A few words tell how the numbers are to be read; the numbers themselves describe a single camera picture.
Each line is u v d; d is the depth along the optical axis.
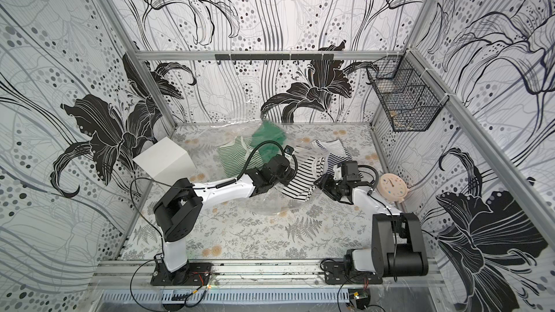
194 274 0.73
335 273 0.72
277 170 0.68
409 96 0.88
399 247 0.42
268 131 1.15
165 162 0.90
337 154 1.04
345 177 0.70
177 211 0.47
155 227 0.51
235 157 1.04
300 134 1.15
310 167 0.98
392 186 0.91
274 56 0.89
